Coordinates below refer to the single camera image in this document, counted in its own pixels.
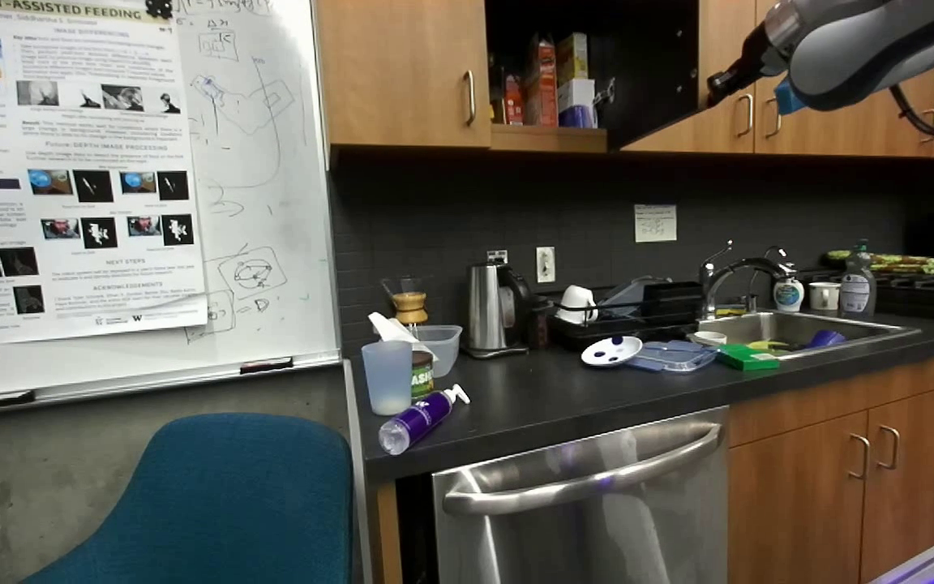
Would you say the glass carafe with wooden collar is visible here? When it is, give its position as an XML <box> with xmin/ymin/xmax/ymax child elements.
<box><xmin>381</xmin><ymin>276</ymin><xmax>434</xmax><ymax>332</ymax></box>

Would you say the wooden drawer front panel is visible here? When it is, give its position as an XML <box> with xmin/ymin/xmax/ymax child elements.
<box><xmin>728</xmin><ymin>352</ymin><xmax>934</xmax><ymax>448</ymax></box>

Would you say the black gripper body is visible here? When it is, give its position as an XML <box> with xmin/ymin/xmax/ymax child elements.
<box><xmin>723</xmin><ymin>11</ymin><xmax>809</xmax><ymax>97</ymax></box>

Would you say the purple spray bottle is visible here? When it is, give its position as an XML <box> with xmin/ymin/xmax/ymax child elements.
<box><xmin>378</xmin><ymin>382</ymin><xmax>475</xmax><ymax>462</ymax></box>

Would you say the white whiteboard with drawings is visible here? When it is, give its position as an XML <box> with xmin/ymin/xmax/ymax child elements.
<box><xmin>0</xmin><ymin>0</ymin><xmax>346</xmax><ymax>417</ymax></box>

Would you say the round soap dispenser blue label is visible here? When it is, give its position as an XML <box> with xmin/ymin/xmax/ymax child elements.
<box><xmin>768</xmin><ymin>268</ymin><xmax>809</xmax><ymax>314</ymax></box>

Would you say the black countertop appliance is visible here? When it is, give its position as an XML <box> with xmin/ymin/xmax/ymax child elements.
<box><xmin>872</xmin><ymin>268</ymin><xmax>934</xmax><ymax>324</ymax></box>

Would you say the blue plastic lid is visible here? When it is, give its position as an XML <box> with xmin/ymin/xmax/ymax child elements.
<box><xmin>627</xmin><ymin>337</ymin><xmax>719</xmax><ymax>379</ymax></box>

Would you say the stainless steel kettle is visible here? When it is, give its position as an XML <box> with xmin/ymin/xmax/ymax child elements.
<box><xmin>464</xmin><ymin>256</ymin><xmax>530</xmax><ymax>364</ymax></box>

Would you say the clear dish soap bottle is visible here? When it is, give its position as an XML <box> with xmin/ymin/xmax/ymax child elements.
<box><xmin>837</xmin><ymin>241</ymin><xmax>879</xmax><ymax>319</ymax></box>

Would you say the wooden cabinet shelf board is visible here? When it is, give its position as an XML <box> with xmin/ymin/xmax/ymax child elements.
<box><xmin>486</xmin><ymin>124</ymin><xmax>610</xmax><ymax>155</ymax></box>

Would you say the dark curved faucet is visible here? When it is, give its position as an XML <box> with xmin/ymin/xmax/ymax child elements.
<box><xmin>700</xmin><ymin>242</ymin><xmax>791</xmax><ymax>319</ymax></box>

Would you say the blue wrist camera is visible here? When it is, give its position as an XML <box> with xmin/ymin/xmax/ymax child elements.
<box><xmin>771</xmin><ymin>79</ymin><xmax>814</xmax><ymax>118</ymax></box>

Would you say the green jar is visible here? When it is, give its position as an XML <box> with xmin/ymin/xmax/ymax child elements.
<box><xmin>410</xmin><ymin>347</ymin><xmax>443</xmax><ymax>406</ymax></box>

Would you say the white power outlet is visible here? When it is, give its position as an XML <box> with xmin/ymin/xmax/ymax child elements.
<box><xmin>532</xmin><ymin>242</ymin><xmax>557</xmax><ymax>290</ymax></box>

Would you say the white round plate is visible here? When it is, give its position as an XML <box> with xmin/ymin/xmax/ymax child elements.
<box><xmin>577</xmin><ymin>335</ymin><xmax>646</xmax><ymax>374</ymax></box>

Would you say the tall orange red box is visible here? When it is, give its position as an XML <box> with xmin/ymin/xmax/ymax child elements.
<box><xmin>524</xmin><ymin>35</ymin><xmax>562</xmax><ymax>130</ymax></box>

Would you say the white paper tissue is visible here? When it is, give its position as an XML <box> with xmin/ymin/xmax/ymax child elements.
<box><xmin>366</xmin><ymin>310</ymin><xmax>422</xmax><ymax>352</ymax></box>

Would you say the small red box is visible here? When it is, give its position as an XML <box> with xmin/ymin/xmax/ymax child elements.
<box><xmin>500</xmin><ymin>71</ymin><xmax>527</xmax><ymax>130</ymax></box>

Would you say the purple white box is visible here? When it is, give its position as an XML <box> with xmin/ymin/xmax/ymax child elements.
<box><xmin>554</xmin><ymin>75</ymin><xmax>599</xmax><ymax>132</ymax></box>

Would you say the black dish rack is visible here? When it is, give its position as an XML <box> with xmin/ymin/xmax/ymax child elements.
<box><xmin>549</xmin><ymin>280</ymin><xmax>706</xmax><ymax>355</ymax></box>

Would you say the stainless steel sink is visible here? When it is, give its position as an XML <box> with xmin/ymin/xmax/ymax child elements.
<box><xmin>690</xmin><ymin>309</ymin><xmax>926</xmax><ymax>364</ymax></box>

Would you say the research poster with photos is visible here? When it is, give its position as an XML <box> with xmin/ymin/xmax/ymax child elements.
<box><xmin>0</xmin><ymin>0</ymin><xmax>210</xmax><ymax>352</ymax></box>

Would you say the green sponge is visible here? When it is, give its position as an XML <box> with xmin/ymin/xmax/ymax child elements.
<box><xmin>713</xmin><ymin>340</ymin><xmax>786</xmax><ymax>377</ymax></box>

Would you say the black mug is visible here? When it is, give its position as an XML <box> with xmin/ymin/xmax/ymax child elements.
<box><xmin>517</xmin><ymin>294</ymin><xmax>557</xmax><ymax>352</ymax></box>

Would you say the white mug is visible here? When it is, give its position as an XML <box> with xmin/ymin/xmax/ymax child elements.
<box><xmin>809</xmin><ymin>280</ymin><xmax>844</xmax><ymax>319</ymax></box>

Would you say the white switch plate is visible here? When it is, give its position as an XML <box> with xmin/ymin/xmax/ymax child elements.
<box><xmin>633</xmin><ymin>200</ymin><xmax>682</xmax><ymax>248</ymax></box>

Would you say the stainless steel dishwasher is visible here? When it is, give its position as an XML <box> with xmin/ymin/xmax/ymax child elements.
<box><xmin>429</xmin><ymin>402</ymin><xmax>733</xmax><ymax>584</ymax></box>

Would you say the yellow box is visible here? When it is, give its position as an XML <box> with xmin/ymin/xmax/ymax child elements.
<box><xmin>554</xmin><ymin>30</ymin><xmax>592</xmax><ymax>85</ymax></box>

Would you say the blue upholstered chair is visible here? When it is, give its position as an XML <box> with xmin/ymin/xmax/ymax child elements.
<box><xmin>24</xmin><ymin>413</ymin><xmax>360</xmax><ymax>584</ymax></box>

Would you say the yellow green package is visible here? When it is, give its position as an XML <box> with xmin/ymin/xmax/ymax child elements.
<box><xmin>820</xmin><ymin>248</ymin><xmax>934</xmax><ymax>280</ymax></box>

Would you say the translucent plastic cup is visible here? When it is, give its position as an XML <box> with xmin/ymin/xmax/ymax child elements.
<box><xmin>356</xmin><ymin>337</ymin><xmax>414</xmax><ymax>422</ymax></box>

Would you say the clear plastic container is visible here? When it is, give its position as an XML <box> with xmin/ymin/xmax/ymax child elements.
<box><xmin>410</xmin><ymin>320</ymin><xmax>466</xmax><ymax>382</ymax></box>

